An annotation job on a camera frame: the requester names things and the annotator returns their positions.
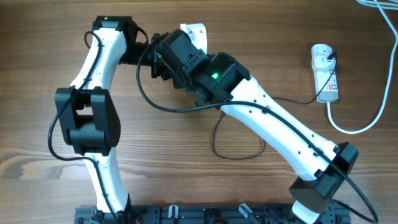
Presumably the black USB charging cable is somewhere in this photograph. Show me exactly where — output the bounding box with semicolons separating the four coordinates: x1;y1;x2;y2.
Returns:
211;49;338;161

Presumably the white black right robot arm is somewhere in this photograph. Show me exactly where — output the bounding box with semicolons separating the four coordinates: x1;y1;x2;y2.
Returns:
151;29;358;223

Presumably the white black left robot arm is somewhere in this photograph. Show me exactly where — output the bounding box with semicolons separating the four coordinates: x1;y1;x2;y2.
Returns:
54;16;170;223

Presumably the white power strip socket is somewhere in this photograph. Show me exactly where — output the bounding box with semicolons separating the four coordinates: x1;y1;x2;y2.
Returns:
311;44;339;103

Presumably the white power strip cord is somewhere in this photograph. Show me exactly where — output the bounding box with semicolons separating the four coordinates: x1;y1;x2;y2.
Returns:
326;0;398;135

